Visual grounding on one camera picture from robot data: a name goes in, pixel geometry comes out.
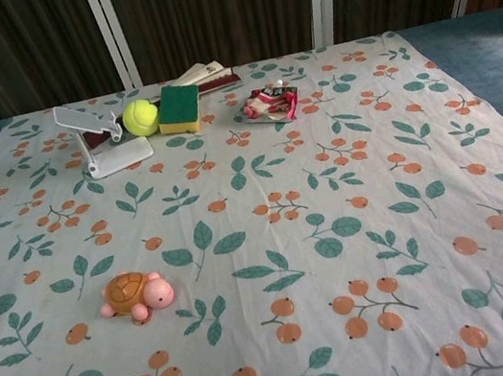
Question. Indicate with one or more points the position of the white folding phone stand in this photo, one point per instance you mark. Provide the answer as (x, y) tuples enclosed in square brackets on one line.
[(116, 153)]

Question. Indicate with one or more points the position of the yellow tennis ball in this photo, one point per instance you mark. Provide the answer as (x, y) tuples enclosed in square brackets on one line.
[(140, 117)]

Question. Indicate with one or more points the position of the dark red small card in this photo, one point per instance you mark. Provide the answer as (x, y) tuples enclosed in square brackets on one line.
[(94, 139)]

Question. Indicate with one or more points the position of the green yellow sponge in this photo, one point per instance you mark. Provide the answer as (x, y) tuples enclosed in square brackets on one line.
[(178, 108)]

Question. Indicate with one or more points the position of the orange pink turtle toy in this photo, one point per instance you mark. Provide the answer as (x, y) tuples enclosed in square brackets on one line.
[(135, 294)]

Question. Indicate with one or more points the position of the cream booklet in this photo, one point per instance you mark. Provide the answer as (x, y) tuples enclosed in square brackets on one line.
[(204, 71)]

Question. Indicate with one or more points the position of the crumpled red snack wrapper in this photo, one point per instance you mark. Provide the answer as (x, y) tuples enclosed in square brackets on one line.
[(271, 101)]

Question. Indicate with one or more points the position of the fruit leaf patterned tablecloth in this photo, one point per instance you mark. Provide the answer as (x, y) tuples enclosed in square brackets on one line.
[(291, 249)]

